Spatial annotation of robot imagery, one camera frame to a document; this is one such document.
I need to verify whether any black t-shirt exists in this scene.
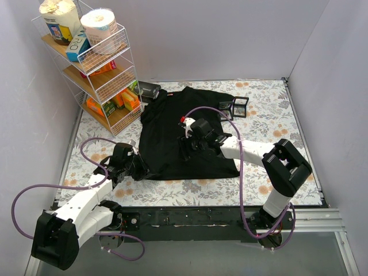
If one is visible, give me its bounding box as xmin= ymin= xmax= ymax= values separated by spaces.
xmin=137 ymin=86 xmax=241 ymax=181

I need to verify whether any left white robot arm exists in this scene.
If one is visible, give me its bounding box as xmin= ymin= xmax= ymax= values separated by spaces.
xmin=31 ymin=143 xmax=149 ymax=270

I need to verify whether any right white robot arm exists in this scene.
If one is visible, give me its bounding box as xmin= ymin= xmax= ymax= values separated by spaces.
xmin=179 ymin=117 xmax=312 ymax=229

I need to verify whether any left black display case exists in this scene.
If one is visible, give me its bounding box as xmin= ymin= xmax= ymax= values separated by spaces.
xmin=218 ymin=101 xmax=233 ymax=122

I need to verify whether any black display case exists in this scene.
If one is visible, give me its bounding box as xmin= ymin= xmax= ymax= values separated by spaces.
xmin=232 ymin=96 xmax=249 ymax=118
xmin=218 ymin=101 xmax=233 ymax=122

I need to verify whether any right black display case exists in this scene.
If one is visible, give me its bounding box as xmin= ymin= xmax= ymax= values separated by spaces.
xmin=232 ymin=96 xmax=249 ymax=118

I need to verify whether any green box bottom shelf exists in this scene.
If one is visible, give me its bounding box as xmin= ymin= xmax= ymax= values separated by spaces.
xmin=102 ymin=101 xmax=116 ymax=117

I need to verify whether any orange box bottom left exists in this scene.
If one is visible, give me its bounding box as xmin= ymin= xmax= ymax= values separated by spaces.
xmin=86 ymin=97 xmax=104 ymax=116

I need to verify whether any yellow orange box bottom shelf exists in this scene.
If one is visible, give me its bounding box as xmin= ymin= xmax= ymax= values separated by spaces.
xmin=112 ymin=88 xmax=140 ymax=112

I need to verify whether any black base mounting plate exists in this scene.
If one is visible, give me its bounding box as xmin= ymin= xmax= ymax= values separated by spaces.
xmin=102 ymin=206 xmax=278 ymax=243

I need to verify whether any black box on table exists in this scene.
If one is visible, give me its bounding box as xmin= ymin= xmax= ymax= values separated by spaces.
xmin=138 ymin=81 xmax=161 ymax=104

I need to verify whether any orange snack box middle shelf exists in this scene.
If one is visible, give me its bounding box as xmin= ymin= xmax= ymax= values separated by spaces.
xmin=89 ymin=60 xmax=117 ymax=76

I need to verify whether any blue and white box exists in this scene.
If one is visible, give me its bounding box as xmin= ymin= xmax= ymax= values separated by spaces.
xmin=66 ymin=26 xmax=91 ymax=62

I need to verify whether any wrapped toilet paper roll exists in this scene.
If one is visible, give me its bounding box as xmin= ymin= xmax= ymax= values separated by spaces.
xmin=80 ymin=8 xmax=119 ymax=55

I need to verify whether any paper-wrapped jar with label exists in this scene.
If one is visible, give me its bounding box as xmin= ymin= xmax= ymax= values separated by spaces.
xmin=39 ymin=0 xmax=81 ymax=45

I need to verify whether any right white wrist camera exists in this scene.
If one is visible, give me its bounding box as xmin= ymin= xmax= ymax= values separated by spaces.
xmin=179 ymin=116 xmax=195 ymax=139

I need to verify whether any white wire shelf rack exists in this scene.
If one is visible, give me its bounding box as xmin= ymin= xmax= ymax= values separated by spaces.
xmin=32 ymin=1 xmax=143 ymax=136

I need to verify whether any aluminium frame rail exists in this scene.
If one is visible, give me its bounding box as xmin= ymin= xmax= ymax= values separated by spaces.
xmin=25 ymin=209 xmax=359 ymax=275

